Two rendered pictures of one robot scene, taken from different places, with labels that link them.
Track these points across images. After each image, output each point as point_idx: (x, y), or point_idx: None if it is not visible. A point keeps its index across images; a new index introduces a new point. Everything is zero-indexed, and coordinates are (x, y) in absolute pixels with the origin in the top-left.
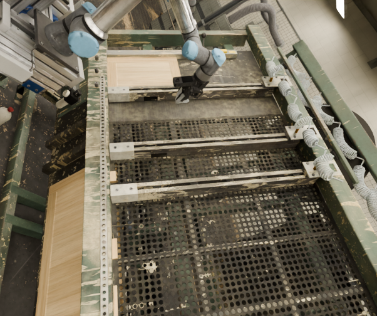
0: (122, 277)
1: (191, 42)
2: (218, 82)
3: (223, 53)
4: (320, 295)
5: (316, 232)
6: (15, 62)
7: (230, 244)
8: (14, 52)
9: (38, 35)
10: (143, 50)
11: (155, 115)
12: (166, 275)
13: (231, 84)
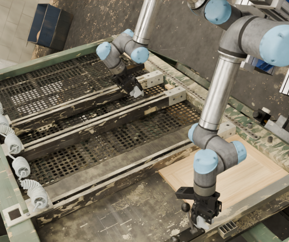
0: (129, 61)
1: (128, 29)
2: (121, 209)
3: (99, 50)
4: (12, 85)
5: (6, 108)
6: (236, 3)
7: (72, 86)
8: (241, 0)
9: (240, 4)
10: (258, 201)
11: (173, 137)
12: (106, 67)
13: (98, 187)
